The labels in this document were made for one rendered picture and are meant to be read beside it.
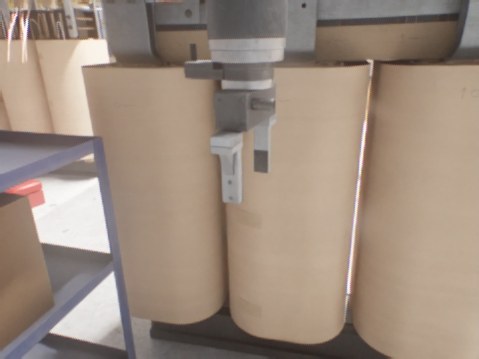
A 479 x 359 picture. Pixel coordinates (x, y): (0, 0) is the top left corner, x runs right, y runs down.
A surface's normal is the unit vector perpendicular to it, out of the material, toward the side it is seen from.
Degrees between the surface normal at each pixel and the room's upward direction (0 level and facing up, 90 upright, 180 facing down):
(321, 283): 90
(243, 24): 90
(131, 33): 90
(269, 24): 90
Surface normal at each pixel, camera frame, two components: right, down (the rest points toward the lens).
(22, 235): 0.95, 0.10
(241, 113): -0.36, 0.34
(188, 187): 0.40, 0.32
